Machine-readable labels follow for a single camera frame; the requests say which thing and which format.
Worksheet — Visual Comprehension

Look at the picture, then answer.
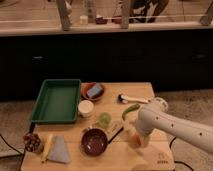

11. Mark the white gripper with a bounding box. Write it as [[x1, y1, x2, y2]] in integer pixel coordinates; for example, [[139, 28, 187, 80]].
[[131, 120, 154, 147]]

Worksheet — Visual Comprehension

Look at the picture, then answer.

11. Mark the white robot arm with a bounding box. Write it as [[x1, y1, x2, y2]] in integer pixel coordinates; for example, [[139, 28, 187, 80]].
[[134, 97, 213, 154]]

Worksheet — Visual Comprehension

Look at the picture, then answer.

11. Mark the white paper cup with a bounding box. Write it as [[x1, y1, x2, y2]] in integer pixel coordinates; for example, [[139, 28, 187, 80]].
[[78, 100, 94, 117]]

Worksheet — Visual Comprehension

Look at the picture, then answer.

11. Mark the green chili pepper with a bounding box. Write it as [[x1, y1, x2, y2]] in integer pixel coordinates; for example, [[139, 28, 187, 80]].
[[122, 104, 140, 121]]

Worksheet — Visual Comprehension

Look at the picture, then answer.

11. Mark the green lime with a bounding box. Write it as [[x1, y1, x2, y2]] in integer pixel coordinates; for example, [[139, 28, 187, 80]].
[[98, 112, 111, 129]]

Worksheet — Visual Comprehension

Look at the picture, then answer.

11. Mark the dark purple pan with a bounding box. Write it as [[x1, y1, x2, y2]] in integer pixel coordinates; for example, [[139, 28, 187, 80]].
[[80, 128, 123, 157]]

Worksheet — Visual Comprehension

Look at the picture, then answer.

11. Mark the blue sponge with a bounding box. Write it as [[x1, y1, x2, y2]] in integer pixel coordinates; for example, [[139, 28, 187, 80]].
[[87, 83, 102, 98]]

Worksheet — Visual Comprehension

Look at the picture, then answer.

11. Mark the orange bowl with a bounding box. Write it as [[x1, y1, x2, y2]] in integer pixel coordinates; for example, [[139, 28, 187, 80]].
[[81, 82, 105, 101]]

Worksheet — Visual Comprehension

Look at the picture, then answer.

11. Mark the grey blue cloth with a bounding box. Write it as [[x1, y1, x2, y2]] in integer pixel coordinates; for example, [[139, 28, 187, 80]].
[[47, 136, 71, 164]]

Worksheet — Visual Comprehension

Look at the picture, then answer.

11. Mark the green plastic tray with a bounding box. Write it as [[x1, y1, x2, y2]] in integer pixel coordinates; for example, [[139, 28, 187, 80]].
[[31, 79, 81, 124]]

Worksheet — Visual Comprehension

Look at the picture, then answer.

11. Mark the bunch of dark grapes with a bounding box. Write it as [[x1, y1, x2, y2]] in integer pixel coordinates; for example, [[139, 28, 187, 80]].
[[23, 133, 41, 152]]

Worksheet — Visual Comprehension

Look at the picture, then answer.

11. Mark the black cable right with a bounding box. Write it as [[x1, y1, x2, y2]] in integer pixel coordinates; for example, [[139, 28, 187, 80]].
[[169, 135, 196, 171]]

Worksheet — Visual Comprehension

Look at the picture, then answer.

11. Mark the black cable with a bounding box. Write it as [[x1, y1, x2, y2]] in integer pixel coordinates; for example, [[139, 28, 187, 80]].
[[0, 133, 26, 171], [169, 135, 196, 171]]

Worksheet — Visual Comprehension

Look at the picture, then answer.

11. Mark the black cable left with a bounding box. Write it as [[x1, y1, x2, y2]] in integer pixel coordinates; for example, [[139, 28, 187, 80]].
[[0, 133, 26, 171]]

